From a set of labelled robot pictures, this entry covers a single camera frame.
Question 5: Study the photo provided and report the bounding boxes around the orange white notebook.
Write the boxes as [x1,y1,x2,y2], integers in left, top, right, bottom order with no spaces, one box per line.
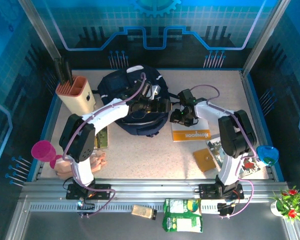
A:
[171,119,213,143]

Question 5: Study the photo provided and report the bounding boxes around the navy blue backpack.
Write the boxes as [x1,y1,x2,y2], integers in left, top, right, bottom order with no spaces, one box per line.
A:
[97,64,176,137]

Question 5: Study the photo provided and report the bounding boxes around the illustrated picture book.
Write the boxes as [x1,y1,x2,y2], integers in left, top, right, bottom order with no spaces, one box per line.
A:
[206,136,262,179]

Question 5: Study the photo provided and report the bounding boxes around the green book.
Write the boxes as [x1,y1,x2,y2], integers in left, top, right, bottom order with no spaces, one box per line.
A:
[94,126,109,148]

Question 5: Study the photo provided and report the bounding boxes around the clear pink pencil pouch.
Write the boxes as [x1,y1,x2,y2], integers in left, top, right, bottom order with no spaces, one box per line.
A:
[89,149,108,173]

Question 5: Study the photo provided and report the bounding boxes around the green snack bag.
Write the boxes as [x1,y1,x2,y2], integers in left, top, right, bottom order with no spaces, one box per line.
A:
[163,198,203,216]
[162,214,203,233]

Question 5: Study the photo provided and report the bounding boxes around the brown leather wallet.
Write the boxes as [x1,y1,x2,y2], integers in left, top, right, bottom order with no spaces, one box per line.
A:
[192,148,216,173]

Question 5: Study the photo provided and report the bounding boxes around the cream knife holder orange top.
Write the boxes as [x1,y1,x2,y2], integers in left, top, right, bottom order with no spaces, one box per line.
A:
[55,76,97,116]

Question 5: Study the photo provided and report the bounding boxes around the blue plastic cup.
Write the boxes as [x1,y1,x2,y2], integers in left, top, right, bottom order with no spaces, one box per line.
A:
[256,145,280,167]

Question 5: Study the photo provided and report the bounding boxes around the yellow sponge block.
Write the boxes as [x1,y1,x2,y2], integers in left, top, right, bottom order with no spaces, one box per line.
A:
[131,204,158,221]

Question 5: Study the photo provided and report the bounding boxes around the small controller board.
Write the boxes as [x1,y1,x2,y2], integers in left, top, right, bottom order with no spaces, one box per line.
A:
[76,199,96,219]
[216,201,235,219]

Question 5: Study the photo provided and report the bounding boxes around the pink plastic cup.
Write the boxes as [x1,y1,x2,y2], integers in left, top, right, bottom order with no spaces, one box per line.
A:
[31,140,63,169]

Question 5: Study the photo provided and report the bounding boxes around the potted plant red flowers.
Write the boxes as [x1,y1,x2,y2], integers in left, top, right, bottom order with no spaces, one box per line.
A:
[268,186,300,223]

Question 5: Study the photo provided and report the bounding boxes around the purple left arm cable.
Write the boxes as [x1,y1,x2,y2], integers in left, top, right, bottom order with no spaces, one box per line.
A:
[62,72,147,218]

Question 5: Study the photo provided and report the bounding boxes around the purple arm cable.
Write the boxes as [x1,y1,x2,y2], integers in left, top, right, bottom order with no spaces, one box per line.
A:
[62,72,147,218]
[191,84,255,220]

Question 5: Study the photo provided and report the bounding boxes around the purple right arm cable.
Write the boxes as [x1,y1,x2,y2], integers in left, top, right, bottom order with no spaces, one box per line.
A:
[191,84,255,220]

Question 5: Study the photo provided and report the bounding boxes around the aluminium frame rail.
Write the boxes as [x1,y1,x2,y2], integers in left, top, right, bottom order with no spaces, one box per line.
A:
[19,177,291,212]

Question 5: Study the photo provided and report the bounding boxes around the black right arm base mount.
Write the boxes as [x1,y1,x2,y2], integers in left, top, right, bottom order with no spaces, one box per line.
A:
[198,183,245,201]

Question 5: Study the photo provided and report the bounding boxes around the black knife handle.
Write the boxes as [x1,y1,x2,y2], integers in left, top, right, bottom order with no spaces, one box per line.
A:
[61,56,67,83]
[64,61,74,83]
[53,57,63,85]

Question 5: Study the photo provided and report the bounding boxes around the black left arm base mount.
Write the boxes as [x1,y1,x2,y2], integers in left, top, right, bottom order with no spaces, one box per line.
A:
[66,183,112,201]

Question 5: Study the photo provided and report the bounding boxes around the aluminium frame post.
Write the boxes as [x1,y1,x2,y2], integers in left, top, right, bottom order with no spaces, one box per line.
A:
[242,0,291,76]
[17,0,62,60]

